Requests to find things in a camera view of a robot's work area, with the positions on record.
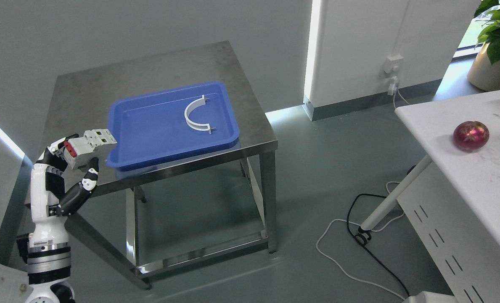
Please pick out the red ornament ball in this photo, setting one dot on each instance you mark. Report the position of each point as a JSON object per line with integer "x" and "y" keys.
{"x": 471, "y": 135}

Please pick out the white curved bracket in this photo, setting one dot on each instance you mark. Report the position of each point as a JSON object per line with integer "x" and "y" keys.
{"x": 191, "y": 118}

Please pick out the white circuit breaker red switch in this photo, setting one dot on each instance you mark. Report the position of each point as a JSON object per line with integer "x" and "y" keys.
{"x": 98, "y": 143}

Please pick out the white wall socket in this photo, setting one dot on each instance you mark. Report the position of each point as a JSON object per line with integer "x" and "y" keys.
{"x": 393, "y": 63}

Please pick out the potted green plant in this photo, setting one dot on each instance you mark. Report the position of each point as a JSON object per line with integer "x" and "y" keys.
{"x": 484, "y": 74}

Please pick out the white desk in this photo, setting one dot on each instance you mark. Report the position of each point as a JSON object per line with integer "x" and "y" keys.
{"x": 474, "y": 175}

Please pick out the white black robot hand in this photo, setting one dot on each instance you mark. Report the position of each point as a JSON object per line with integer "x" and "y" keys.
{"x": 50, "y": 203}

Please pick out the stainless steel table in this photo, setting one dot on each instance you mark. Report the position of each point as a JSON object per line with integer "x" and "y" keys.
{"x": 83, "y": 98}

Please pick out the blue plastic tray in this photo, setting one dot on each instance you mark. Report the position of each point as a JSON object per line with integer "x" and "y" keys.
{"x": 150, "y": 129}

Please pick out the white power plug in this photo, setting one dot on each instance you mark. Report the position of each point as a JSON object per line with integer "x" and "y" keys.
{"x": 393, "y": 85}

